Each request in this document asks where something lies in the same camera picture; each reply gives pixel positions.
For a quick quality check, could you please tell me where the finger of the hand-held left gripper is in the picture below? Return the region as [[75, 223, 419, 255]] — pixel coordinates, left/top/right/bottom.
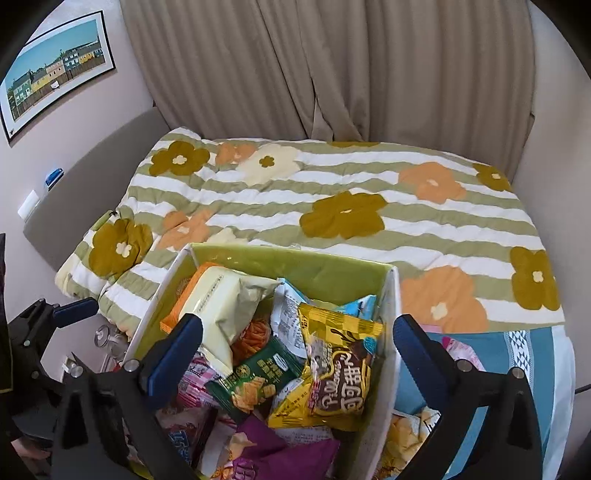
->
[[34, 353, 93, 403], [8, 298, 99, 366]]

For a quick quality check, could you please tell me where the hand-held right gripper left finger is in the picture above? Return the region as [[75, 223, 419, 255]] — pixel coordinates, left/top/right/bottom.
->
[[51, 313, 204, 480]]

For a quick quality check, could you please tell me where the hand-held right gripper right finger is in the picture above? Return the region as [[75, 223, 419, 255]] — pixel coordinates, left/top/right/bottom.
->
[[392, 314, 543, 480]]

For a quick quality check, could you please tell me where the pink striped snack packet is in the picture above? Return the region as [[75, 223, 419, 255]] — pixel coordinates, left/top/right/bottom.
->
[[178, 353, 223, 409]]

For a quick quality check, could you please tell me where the cream orange-edged snack packet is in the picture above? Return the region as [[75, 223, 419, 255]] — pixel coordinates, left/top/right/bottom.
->
[[159, 264, 279, 377]]

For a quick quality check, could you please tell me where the yellow chocolate snack packet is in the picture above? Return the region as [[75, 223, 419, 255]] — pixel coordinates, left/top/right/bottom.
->
[[298, 302, 385, 419]]

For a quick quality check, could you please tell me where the green storage box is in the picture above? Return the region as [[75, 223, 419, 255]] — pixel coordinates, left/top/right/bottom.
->
[[122, 242, 402, 480]]

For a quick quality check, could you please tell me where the purple snack packet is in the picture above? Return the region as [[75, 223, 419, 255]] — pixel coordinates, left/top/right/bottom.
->
[[212, 414, 343, 480]]

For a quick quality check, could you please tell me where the person's left hand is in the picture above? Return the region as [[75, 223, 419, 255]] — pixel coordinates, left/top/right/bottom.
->
[[9, 436, 52, 462]]

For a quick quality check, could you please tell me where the clear drinking glass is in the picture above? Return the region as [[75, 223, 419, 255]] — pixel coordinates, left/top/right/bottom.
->
[[95, 323, 128, 359]]

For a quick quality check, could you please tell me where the light pink snack packet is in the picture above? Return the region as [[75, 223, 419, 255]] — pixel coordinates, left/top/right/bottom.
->
[[441, 336, 485, 373]]

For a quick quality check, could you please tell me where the light blue snack packet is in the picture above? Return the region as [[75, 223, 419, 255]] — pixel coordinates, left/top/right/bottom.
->
[[332, 295, 378, 325]]

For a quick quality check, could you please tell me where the orange sticks snack packet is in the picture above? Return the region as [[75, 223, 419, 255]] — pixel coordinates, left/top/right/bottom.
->
[[231, 318, 274, 366]]

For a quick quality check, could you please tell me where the teal patterned cloth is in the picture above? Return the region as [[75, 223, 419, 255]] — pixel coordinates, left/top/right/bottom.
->
[[392, 325, 575, 480]]

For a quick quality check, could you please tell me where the green cracker snack packet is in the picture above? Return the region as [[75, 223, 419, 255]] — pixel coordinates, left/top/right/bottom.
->
[[205, 335, 306, 416]]

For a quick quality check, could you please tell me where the yellow chips packet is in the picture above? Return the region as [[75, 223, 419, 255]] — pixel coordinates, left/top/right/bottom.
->
[[379, 408, 442, 480]]

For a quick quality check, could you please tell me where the grey upholstered headboard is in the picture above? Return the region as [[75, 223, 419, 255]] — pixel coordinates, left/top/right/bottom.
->
[[23, 107, 169, 273]]

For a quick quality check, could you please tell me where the white silver snack packet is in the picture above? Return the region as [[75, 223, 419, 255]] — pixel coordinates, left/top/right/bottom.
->
[[270, 278, 315, 352]]

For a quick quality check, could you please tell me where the plain yellow snack packet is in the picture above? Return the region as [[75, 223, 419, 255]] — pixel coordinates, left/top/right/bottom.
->
[[268, 376, 320, 428]]

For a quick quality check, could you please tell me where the floral striped blanket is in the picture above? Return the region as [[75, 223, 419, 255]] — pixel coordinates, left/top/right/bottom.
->
[[55, 127, 566, 334]]

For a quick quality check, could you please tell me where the beige curtain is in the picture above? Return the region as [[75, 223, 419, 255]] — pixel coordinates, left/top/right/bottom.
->
[[119, 0, 539, 176]]

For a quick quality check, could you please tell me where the white wall switch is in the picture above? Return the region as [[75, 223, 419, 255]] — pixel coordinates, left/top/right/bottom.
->
[[17, 189, 40, 220]]

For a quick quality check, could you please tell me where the framed wall picture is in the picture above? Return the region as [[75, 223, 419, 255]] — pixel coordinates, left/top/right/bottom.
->
[[0, 11, 116, 145]]

